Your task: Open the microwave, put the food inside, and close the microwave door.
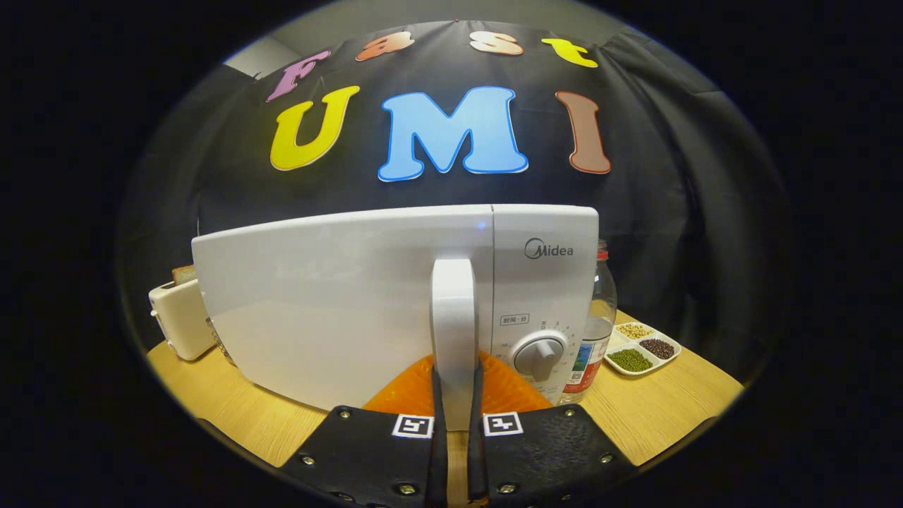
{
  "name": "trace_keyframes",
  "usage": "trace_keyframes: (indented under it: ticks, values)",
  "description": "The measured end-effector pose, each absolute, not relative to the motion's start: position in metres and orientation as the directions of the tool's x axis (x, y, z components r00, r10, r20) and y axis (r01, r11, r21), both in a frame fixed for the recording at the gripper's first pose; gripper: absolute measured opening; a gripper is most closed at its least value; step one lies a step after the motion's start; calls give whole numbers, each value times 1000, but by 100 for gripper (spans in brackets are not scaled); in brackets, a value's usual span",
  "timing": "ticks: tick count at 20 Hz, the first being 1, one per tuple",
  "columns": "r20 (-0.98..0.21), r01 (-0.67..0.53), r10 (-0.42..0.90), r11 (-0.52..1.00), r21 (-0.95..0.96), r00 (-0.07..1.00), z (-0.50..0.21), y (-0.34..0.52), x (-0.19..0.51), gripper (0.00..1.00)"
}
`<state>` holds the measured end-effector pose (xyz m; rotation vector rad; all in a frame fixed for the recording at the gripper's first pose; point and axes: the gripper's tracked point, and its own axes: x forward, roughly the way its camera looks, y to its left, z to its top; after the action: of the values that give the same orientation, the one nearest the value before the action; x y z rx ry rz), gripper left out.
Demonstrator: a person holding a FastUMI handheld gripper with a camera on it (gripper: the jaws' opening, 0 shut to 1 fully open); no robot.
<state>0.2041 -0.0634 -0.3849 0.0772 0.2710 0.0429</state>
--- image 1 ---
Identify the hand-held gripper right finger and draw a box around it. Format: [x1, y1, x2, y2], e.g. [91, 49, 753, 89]
[467, 351, 639, 508]

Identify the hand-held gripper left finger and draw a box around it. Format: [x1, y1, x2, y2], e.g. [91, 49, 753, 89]
[279, 353, 449, 508]

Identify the white microwave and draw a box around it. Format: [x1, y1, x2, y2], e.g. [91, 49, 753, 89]
[191, 205, 600, 433]

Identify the white divided dish of beans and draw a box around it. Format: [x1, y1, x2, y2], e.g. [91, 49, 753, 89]
[604, 322, 682, 377]

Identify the clear plastic water bottle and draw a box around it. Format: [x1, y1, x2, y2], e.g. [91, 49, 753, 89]
[561, 240, 618, 404]

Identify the white toaster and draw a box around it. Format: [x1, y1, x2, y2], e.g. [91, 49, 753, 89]
[148, 279, 216, 362]

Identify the black backdrop cloth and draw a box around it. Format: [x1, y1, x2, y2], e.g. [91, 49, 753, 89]
[116, 20, 787, 382]

